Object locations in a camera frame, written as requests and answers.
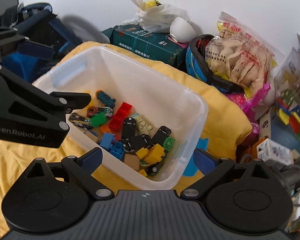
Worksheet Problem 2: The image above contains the tan wooden cube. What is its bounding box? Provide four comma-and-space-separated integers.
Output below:
123, 153, 140, 171
84, 131, 99, 144

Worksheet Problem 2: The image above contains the red green toy car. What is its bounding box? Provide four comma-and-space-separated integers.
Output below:
87, 106, 114, 119

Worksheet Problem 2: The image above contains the blue small brick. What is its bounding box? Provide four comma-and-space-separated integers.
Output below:
99, 132, 116, 152

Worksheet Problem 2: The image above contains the teal toy with orange end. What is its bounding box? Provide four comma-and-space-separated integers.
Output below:
95, 90, 116, 108

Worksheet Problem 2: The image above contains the orange brick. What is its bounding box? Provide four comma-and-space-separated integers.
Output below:
99, 124, 113, 134

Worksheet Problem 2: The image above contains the long red brick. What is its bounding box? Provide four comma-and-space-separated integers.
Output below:
109, 102, 132, 132

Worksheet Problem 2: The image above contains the dark toy car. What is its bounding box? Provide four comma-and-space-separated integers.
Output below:
121, 117, 136, 140

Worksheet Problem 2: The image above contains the large yellow brick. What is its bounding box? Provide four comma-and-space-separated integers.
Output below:
143, 144, 165, 165

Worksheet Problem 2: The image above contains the beige toy with teal end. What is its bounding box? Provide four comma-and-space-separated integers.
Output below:
131, 113, 154, 136

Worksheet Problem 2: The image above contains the large blue brick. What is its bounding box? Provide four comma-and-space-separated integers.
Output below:
110, 141, 125, 160

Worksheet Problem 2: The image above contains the green patterned toy piece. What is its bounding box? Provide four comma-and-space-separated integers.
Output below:
162, 137, 175, 153

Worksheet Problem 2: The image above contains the black white patterned car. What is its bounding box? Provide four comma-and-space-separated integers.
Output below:
121, 134, 154, 152

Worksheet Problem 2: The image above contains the dark blue bag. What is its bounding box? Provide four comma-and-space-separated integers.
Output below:
0, 2, 82, 83

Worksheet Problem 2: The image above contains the green brick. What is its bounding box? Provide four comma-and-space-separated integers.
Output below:
90, 113, 107, 127

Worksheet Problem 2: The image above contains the small yellow brick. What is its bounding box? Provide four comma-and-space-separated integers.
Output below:
138, 169, 148, 177

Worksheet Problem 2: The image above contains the small white carton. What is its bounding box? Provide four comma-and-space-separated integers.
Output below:
256, 139, 294, 170

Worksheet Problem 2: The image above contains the white plastic bin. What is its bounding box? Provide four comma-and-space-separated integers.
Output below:
34, 46, 209, 190

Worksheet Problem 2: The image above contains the clear toy block box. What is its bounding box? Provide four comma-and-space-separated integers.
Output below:
274, 48, 300, 152

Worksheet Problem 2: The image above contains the blue black helmet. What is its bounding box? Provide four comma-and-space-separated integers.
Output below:
186, 34, 244, 94

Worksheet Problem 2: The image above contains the dark green box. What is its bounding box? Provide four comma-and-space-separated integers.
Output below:
102, 24, 188, 69

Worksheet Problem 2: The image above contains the snack bag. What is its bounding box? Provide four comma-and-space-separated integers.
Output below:
205, 12, 283, 98

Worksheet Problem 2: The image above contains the white plastic bag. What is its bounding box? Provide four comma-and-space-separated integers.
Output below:
122, 0, 190, 33

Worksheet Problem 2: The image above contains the black cable bundle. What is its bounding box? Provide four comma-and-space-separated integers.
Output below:
270, 152, 300, 198

